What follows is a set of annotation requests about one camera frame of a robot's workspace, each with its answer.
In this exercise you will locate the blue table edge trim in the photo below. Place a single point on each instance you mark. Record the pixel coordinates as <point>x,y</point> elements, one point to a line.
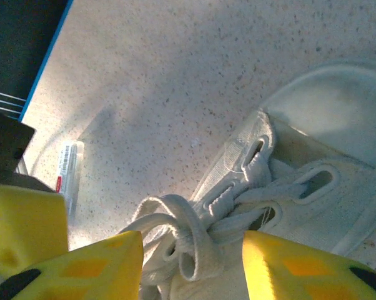
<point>47,59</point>

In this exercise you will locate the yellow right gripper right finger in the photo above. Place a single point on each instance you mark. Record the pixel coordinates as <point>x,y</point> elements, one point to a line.
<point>300,272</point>

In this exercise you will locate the clear packet with red label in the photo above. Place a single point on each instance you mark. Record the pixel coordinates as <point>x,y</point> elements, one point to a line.
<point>68,168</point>

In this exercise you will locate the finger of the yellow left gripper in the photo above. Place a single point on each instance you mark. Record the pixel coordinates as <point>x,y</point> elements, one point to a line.
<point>25,225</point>

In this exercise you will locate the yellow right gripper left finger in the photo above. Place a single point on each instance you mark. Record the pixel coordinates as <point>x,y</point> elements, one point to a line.
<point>91,268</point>

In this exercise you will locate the white canvas shoe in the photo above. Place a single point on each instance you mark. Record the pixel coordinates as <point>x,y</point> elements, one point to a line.
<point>331,125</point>

